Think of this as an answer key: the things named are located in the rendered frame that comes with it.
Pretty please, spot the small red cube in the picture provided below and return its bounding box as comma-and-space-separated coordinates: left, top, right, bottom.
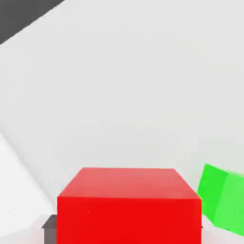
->
56, 167, 203, 244

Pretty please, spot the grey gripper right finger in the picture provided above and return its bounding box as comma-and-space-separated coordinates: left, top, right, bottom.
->
201, 214, 244, 244

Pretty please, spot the small green cube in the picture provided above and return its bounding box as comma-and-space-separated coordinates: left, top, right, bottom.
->
196, 163, 244, 237

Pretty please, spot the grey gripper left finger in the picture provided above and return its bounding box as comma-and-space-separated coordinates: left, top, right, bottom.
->
0, 214, 58, 244

